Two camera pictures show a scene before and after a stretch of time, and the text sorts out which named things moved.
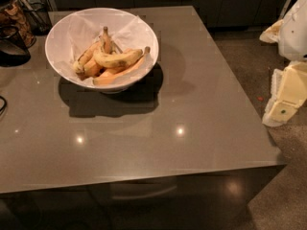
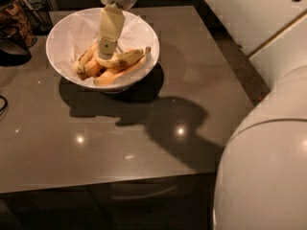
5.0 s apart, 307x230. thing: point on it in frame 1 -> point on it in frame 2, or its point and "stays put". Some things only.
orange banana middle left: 91,68 stays put
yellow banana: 117,58 stays put
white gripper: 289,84 -> 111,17
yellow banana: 80,65 stays put
